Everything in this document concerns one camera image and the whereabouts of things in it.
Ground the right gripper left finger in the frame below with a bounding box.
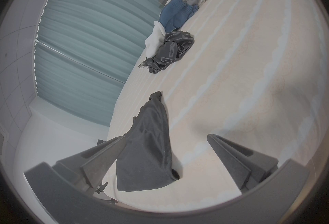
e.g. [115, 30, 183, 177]
[53, 136, 128, 189]

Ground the bed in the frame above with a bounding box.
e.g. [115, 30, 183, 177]
[103, 0, 329, 213]

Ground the blue-green curtain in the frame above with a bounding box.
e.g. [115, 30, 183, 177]
[35, 42, 126, 128]
[36, 0, 163, 82]

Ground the black T-shirt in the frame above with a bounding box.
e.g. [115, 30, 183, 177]
[116, 91, 180, 192]

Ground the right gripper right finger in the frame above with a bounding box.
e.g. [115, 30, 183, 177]
[207, 134, 279, 190]

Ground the black satin garment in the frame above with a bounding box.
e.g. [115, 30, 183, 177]
[139, 30, 195, 74]

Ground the pile of clothes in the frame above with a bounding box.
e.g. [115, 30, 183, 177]
[145, 0, 215, 57]

